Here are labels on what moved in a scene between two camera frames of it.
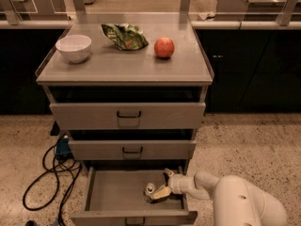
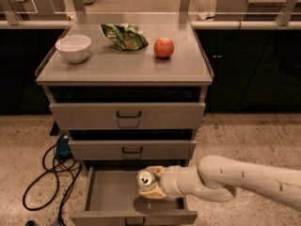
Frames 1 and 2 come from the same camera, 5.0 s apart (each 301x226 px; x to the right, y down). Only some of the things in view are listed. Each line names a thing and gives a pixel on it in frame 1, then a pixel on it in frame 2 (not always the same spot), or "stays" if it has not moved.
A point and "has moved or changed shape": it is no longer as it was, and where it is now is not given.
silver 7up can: [150, 189] has moved or changed shape
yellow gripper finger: [168, 172] to [157, 169]
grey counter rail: [195, 24] stays
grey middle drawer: [132, 150] stays
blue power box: [63, 148] stays
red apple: [164, 47] stays
